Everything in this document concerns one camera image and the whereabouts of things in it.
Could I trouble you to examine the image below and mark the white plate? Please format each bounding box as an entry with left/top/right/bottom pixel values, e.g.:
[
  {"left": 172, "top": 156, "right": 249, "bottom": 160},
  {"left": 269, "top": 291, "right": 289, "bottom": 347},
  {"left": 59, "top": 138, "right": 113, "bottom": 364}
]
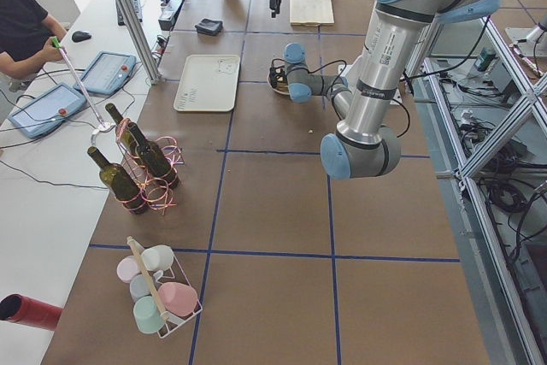
[{"left": 267, "top": 70, "right": 290, "bottom": 96}]

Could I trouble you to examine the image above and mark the bread slice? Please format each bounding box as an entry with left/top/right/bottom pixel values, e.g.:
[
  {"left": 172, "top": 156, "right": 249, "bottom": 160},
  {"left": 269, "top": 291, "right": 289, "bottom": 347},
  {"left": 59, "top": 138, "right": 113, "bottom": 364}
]
[{"left": 270, "top": 74, "right": 288, "bottom": 94}]

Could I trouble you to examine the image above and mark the cream bear tray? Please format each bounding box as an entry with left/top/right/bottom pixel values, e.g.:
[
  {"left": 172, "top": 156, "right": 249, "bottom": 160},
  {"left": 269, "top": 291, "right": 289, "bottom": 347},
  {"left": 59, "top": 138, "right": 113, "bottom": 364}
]
[{"left": 173, "top": 54, "right": 240, "bottom": 112}]

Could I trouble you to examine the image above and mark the wooden cutting board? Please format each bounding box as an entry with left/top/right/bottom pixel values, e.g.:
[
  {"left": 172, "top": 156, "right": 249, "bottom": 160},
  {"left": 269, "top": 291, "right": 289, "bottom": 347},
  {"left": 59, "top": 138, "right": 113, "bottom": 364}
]
[{"left": 289, "top": 0, "right": 334, "bottom": 26}]

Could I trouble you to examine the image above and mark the grey folded cloth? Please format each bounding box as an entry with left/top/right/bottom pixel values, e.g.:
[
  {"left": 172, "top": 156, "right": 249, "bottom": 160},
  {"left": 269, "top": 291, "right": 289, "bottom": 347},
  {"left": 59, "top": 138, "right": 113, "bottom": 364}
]
[{"left": 195, "top": 18, "right": 223, "bottom": 36}]

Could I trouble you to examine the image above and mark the black keyboard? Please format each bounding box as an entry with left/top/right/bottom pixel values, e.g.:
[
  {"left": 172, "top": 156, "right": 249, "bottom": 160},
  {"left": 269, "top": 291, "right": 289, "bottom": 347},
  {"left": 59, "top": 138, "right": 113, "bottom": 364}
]
[{"left": 116, "top": 0, "right": 144, "bottom": 26}]

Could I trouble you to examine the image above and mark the green wine bottle middle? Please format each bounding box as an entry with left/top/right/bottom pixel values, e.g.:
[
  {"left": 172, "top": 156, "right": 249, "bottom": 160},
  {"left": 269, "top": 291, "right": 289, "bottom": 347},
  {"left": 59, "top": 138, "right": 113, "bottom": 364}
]
[{"left": 128, "top": 121, "right": 179, "bottom": 189}]

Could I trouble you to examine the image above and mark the green wine bottle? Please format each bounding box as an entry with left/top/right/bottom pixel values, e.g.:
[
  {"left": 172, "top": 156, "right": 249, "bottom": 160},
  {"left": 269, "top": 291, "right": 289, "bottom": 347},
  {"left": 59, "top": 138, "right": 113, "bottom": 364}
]
[
  {"left": 87, "top": 146, "right": 149, "bottom": 215},
  {"left": 105, "top": 103, "right": 138, "bottom": 158},
  {"left": 128, "top": 121, "right": 179, "bottom": 189}
]

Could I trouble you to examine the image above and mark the green wine bottle back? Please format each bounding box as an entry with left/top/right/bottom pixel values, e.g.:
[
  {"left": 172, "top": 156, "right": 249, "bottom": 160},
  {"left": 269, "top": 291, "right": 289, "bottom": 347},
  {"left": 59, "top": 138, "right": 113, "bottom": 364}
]
[{"left": 105, "top": 103, "right": 138, "bottom": 158}]

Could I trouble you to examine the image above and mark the blue teach pendant far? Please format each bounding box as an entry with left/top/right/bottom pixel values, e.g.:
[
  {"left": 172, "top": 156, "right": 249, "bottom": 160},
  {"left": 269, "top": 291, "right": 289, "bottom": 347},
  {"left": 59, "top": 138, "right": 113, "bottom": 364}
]
[{"left": 79, "top": 51, "right": 137, "bottom": 97}]

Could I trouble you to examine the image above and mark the blue teach pendant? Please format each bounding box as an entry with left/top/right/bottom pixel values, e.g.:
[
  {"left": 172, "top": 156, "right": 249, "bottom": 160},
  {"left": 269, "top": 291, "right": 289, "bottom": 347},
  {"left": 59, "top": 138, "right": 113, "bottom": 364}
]
[
  {"left": 79, "top": 51, "right": 137, "bottom": 97},
  {"left": 8, "top": 83, "right": 86, "bottom": 138}
]

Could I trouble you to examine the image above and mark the green wine bottle front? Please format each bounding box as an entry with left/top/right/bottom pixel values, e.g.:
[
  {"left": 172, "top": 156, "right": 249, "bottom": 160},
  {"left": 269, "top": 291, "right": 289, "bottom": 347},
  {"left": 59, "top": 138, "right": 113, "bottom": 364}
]
[{"left": 87, "top": 146, "right": 149, "bottom": 215}]

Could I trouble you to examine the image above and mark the black computer mouse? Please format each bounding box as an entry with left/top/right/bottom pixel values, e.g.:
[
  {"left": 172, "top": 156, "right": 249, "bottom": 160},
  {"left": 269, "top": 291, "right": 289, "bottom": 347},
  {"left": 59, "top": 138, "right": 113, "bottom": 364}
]
[{"left": 71, "top": 30, "right": 92, "bottom": 43}]

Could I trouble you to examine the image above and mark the white cup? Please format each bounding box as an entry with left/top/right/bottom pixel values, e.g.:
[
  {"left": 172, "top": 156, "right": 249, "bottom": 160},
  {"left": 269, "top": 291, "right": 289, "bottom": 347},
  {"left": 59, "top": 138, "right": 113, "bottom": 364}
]
[{"left": 141, "top": 244, "right": 174, "bottom": 272}]

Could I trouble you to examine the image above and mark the pink stick with green tip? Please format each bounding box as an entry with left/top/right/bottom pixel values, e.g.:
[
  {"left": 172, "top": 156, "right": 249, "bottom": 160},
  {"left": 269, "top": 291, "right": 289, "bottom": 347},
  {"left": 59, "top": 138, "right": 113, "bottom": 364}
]
[{"left": 50, "top": 36, "right": 115, "bottom": 133}]

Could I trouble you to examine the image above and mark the blue teach pendant near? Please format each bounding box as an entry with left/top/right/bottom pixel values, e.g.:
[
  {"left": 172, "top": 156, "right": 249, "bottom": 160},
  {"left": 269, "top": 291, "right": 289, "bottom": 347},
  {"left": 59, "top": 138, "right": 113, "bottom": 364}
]
[{"left": 8, "top": 83, "right": 86, "bottom": 138}]

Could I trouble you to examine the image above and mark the light pink cup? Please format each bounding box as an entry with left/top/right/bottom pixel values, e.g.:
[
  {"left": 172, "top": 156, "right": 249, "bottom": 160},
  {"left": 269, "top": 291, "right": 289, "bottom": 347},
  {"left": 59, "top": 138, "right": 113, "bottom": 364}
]
[{"left": 116, "top": 256, "right": 140, "bottom": 284}]

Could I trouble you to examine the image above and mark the person in black shirt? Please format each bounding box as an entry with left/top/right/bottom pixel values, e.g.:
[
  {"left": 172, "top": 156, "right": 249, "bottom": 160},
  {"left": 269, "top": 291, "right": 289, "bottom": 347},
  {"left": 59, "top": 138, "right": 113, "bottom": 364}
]
[{"left": 1, "top": 0, "right": 67, "bottom": 79}]

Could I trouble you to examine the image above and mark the grey cup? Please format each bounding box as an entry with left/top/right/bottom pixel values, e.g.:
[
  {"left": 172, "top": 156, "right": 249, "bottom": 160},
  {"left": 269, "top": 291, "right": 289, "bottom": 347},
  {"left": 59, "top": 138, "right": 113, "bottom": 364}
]
[{"left": 129, "top": 274, "right": 150, "bottom": 302}]

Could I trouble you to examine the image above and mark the mint green cup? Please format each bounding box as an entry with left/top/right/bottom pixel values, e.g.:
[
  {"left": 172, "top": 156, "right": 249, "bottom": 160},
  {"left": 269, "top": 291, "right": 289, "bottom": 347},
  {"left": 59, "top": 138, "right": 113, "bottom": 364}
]
[{"left": 132, "top": 296, "right": 165, "bottom": 334}]

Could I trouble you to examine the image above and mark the red cylinder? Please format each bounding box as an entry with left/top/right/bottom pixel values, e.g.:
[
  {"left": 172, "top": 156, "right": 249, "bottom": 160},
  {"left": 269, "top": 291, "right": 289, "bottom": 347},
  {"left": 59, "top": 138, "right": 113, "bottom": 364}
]
[{"left": 1, "top": 294, "right": 62, "bottom": 331}]

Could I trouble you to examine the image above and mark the copper wire bottle rack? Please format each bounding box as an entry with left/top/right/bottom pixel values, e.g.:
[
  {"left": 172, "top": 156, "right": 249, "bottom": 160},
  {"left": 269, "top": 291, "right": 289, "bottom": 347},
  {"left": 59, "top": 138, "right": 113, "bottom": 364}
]
[{"left": 116, "top": 118, "right": 180, "bottom": 212}]

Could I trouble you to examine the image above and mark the aluminium frame post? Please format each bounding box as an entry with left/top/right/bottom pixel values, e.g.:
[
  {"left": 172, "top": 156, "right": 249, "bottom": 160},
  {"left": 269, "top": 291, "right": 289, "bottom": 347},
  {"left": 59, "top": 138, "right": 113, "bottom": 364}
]
[{"left": 115, "top": 0, "right": 162, "bottom": 85}]

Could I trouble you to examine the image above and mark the white wire cup rack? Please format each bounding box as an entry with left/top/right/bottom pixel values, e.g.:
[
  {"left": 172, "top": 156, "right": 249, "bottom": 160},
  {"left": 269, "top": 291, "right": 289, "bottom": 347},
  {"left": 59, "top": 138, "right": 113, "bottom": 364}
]
[{"left": 126, "top": 235, "right": 203, "bottom": 339}]

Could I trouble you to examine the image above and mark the wooden rack handle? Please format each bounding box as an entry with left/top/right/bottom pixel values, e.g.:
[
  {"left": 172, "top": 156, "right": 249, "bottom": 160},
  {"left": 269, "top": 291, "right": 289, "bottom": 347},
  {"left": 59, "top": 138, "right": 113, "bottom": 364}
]
[{"left": 126, "top": 236, "right": 168, "bottom": 321}]

